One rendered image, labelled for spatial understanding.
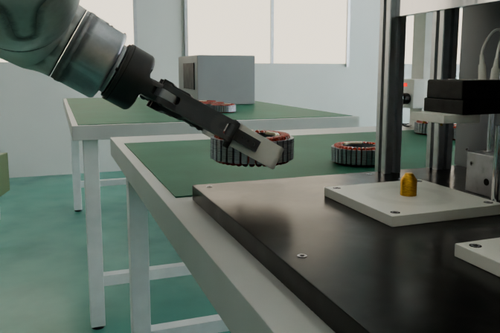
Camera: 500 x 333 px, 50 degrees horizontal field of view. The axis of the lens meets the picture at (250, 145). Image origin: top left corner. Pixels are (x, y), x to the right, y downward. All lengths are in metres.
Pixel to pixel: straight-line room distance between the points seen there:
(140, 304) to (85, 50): 1.05
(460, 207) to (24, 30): 0.47
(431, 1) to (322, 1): 4.91
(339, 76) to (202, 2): 1.65
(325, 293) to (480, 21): 0.64
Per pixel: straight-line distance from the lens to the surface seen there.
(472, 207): 0.64
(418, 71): 1.76
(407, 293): 0.42
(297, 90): 5.54
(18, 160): 5.08
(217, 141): 0.68
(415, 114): 0.69
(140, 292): 1.56
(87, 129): 1.87
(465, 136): 0.97
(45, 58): 0.63
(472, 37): 0.96
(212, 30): 5.22
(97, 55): 0.62
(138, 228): 1.50
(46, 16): 0.46
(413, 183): 0.67
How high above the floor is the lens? 0.93
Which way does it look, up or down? 8 degrees down
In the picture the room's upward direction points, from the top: straight up
